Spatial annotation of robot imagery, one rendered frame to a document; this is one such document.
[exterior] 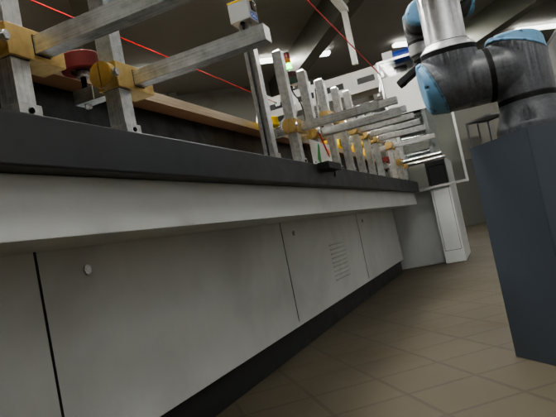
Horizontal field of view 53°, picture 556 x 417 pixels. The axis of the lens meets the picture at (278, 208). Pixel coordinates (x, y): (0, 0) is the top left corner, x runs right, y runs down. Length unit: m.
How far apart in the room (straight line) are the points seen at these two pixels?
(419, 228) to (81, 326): 3.91
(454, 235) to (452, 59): 3.21
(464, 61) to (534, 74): 0.18
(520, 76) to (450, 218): 3.16
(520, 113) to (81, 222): 1.12
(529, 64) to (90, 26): 1.12
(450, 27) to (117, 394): 1.23
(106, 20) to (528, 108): 1.10
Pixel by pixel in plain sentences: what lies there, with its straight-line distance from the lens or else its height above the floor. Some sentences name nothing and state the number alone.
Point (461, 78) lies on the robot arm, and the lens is 1.58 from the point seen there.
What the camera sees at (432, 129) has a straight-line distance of 4.71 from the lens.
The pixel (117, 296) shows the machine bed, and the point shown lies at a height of 0.40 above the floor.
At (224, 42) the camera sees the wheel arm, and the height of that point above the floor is 0.82.
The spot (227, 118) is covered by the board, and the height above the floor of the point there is 0.88.
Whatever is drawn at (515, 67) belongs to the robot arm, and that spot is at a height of 0.77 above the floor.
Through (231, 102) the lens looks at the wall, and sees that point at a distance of 10.31.
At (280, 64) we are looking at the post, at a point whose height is 1.07.
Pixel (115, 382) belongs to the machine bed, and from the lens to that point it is 1.29.
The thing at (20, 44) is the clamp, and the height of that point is 0.81.
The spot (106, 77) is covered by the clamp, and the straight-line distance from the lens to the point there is 1.10.
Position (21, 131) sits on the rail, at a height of 0.67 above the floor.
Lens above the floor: 0.45
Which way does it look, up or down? 3 degrees up
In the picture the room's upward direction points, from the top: 11 degrees counter-clockwise
